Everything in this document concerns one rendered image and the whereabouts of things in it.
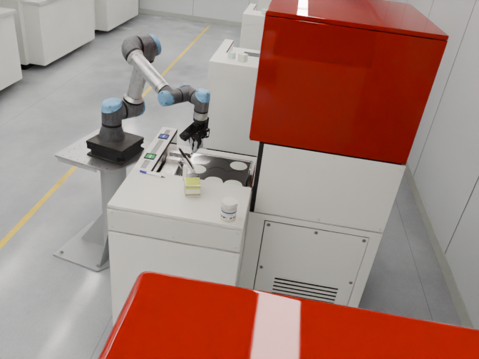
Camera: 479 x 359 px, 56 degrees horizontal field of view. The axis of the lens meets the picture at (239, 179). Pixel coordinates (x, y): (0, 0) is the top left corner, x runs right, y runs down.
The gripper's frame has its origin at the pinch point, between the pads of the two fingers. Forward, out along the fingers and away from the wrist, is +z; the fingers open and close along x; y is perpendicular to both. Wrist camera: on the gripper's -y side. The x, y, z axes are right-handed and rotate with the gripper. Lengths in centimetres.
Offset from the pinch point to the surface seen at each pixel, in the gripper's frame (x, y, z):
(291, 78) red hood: -44, 11, -58
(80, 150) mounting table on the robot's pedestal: 65, -30, 24
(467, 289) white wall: -144, 124, 71
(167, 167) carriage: 10.3, -7.8, 13.8
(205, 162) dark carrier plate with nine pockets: -0.4, 11.0, 11.2
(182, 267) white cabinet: -42, -40, 29
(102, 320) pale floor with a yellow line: 2, -56, 101
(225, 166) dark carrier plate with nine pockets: -10.2, 17.4, 10.4
